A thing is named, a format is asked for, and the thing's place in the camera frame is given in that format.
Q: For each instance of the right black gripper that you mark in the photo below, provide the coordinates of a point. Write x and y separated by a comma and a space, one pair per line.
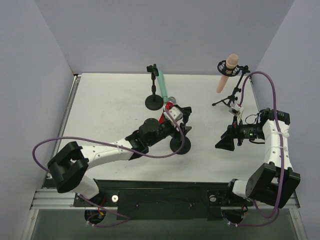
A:
236, 135

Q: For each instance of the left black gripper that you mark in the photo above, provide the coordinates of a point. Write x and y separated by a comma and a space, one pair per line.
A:
183, 120

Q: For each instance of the red glitter microphone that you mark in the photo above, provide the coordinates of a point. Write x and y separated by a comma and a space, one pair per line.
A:
171, 101

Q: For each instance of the black round-base clip stand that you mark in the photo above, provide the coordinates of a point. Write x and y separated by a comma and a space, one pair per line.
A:
181, 147

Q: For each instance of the mint green microphone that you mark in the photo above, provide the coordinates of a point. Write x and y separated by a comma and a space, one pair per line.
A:
161, 82

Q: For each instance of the black tripod shock-mount stand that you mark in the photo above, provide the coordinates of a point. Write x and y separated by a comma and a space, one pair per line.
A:
232, 88

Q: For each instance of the pink microphone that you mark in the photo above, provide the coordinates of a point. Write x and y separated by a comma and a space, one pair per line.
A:
228, 67

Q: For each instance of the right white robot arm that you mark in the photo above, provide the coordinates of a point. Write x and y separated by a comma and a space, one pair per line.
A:
274, 182

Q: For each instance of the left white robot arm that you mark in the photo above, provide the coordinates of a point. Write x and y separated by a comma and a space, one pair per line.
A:
68, 167

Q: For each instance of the black round-base rear stand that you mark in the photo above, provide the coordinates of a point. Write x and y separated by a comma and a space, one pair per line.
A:
153, 102

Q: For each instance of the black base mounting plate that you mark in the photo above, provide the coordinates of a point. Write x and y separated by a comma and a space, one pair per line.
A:
169, 200

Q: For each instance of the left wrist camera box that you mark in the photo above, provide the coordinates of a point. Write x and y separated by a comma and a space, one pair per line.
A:
173, 115

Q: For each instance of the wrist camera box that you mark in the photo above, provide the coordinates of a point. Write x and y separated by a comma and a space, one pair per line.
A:
236, 109
173, 115

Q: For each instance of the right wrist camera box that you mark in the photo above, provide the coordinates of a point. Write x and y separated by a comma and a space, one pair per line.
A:
236, 109

